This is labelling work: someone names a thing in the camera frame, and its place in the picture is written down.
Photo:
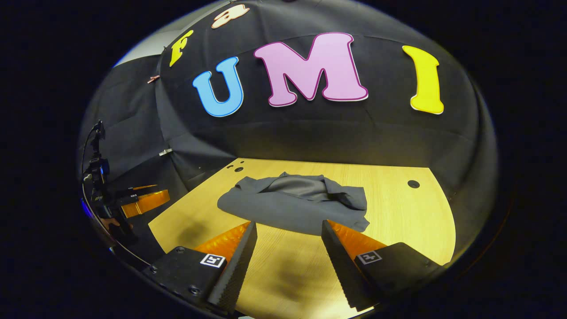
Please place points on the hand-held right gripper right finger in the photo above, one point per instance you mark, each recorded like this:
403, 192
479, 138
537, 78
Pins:
343, 270

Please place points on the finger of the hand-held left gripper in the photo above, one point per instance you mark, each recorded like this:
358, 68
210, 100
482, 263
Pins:
150, 201
144, 187

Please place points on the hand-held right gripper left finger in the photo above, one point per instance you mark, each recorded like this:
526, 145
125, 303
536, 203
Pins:
237, 270

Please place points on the grey shirt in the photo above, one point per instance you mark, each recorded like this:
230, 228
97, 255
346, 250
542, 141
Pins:
288, 208

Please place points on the white cloth clip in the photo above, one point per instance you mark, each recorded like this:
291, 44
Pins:
165, 152

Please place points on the copper cloth clip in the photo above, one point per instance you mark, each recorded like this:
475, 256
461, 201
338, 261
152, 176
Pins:
153, 79

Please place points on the black backdrop cloth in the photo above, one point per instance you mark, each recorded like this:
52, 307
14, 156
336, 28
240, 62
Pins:
310, 133

